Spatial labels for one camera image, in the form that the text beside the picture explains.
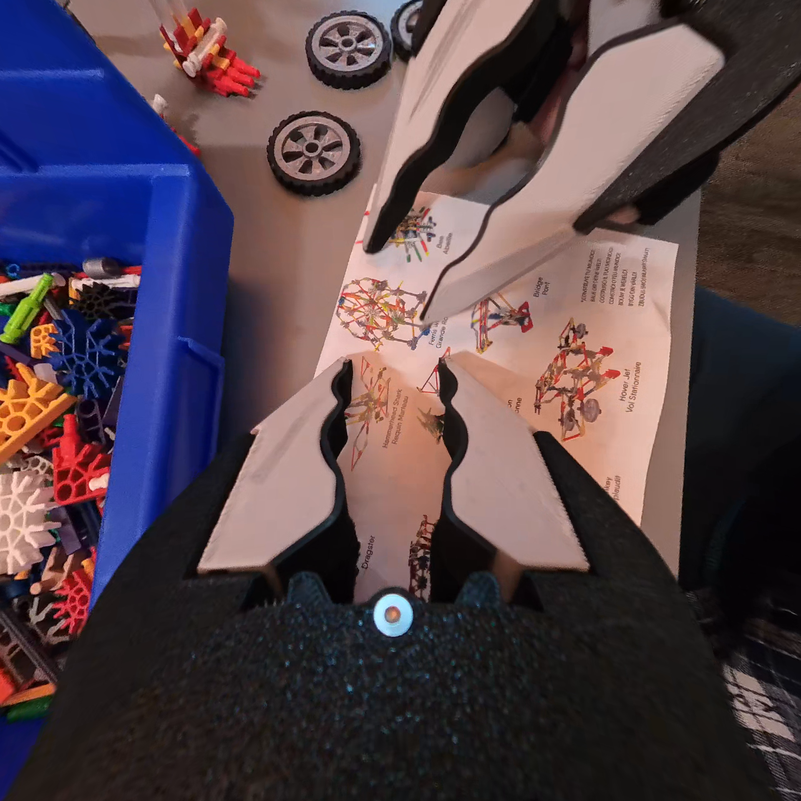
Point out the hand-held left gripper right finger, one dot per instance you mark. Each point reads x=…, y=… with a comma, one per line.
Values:
x=513, y=501

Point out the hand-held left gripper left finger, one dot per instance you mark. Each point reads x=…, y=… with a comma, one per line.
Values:
x=269, y=501

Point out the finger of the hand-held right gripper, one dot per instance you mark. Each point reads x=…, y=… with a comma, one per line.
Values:
x=463, y=63
x=601, y=125

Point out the printed toy model leaflet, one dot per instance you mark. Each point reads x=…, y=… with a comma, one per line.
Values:
x=601, y=313

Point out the pile of colourful toy pieces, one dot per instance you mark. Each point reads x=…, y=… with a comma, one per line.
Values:
x=50, y=413

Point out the blue plastic bin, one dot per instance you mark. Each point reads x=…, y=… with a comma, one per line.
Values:
x=125, y=125

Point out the grey toy wheel black tire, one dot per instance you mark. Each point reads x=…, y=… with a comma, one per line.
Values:
x=407, y=28
x=349, y=50
x=313, y=153

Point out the person's clothed body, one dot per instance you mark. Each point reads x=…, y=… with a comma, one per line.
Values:
x=751, y=501

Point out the red yellow grey toy assembly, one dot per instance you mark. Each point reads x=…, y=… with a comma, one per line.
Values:
x=175, y=125
x=213, y=50

